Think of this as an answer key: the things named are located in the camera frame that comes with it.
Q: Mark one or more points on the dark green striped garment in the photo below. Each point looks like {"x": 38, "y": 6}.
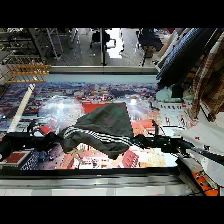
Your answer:
{"x": 106, "y": 125}

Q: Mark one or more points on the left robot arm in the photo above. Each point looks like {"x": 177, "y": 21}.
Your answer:
{"x": 20, "y": 140}

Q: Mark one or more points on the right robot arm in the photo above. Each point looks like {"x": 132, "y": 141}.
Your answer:
{"x": 166, "y": 144}

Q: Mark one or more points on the black garment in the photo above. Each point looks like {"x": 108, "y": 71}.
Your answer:
{"x": 190, "y": 65}

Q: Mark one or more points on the blue checked shirt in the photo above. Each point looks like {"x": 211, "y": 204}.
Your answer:
{"x": 181, "y": 50}

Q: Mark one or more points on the white garment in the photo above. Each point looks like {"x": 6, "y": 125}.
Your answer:
{"x": 208, "y": 136}

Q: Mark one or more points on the brown checked shirt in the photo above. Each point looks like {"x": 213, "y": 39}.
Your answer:
{"x": 213, "y": 80}

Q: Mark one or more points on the orange garment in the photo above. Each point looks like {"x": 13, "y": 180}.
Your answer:
{"x": 204, "y": 184}

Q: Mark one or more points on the silver frame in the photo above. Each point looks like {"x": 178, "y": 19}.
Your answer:
{"x": 83, "y": 182}

